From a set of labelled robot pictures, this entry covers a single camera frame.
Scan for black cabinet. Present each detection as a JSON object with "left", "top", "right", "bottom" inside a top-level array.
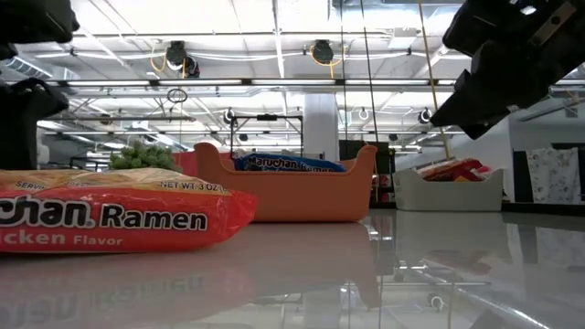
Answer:
[{"left": 338, "top": 139, "right": 394, "bottom": 202}]

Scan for floral hanging cloth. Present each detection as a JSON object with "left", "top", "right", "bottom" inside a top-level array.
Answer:
[{"left": 525, "top": 147, "right": 582, "bottom": 205}]

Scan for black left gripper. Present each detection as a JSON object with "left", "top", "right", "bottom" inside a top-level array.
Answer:
[{"left": 0, "top": 76, "right": 70, "bottom": 172}]

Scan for green artificial plant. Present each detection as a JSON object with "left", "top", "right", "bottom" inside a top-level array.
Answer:
[{"left": 108, "top": 139, "right": 183, "bottom": 174}]

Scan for orange chicken ramen pack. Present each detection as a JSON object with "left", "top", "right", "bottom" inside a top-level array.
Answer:
[{"left": 0, "top": 166, "right": 260, "bottom": 255}]

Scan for orange plastic bin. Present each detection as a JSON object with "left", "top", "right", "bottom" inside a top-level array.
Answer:
[{"left": 193, "top": 141, "right": 379, "bottom": 224}]

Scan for blue Maruchan ramen pack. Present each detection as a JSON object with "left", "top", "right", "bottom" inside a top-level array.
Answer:
[{"left": 231, "top": 152, "right": 347, "bottom": 174}]

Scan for black hanging cable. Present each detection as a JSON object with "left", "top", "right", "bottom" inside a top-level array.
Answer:
[{"left": 359, "top": 0, "right": 381, "bottom": 147}]

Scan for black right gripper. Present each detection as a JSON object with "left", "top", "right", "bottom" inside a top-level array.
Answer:
[{"left": 429, "top": 0, "right": 585, "bottom": 141}]

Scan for yellow hanging cable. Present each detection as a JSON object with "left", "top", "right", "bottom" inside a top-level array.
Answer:
[{"left": 417, "top": 0, "right": 454, "bottom": 161}]

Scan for white plastic bin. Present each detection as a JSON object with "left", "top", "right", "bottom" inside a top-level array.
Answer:
[{"left": 392, "top": 167, "right": 505, "bottom": 212}]

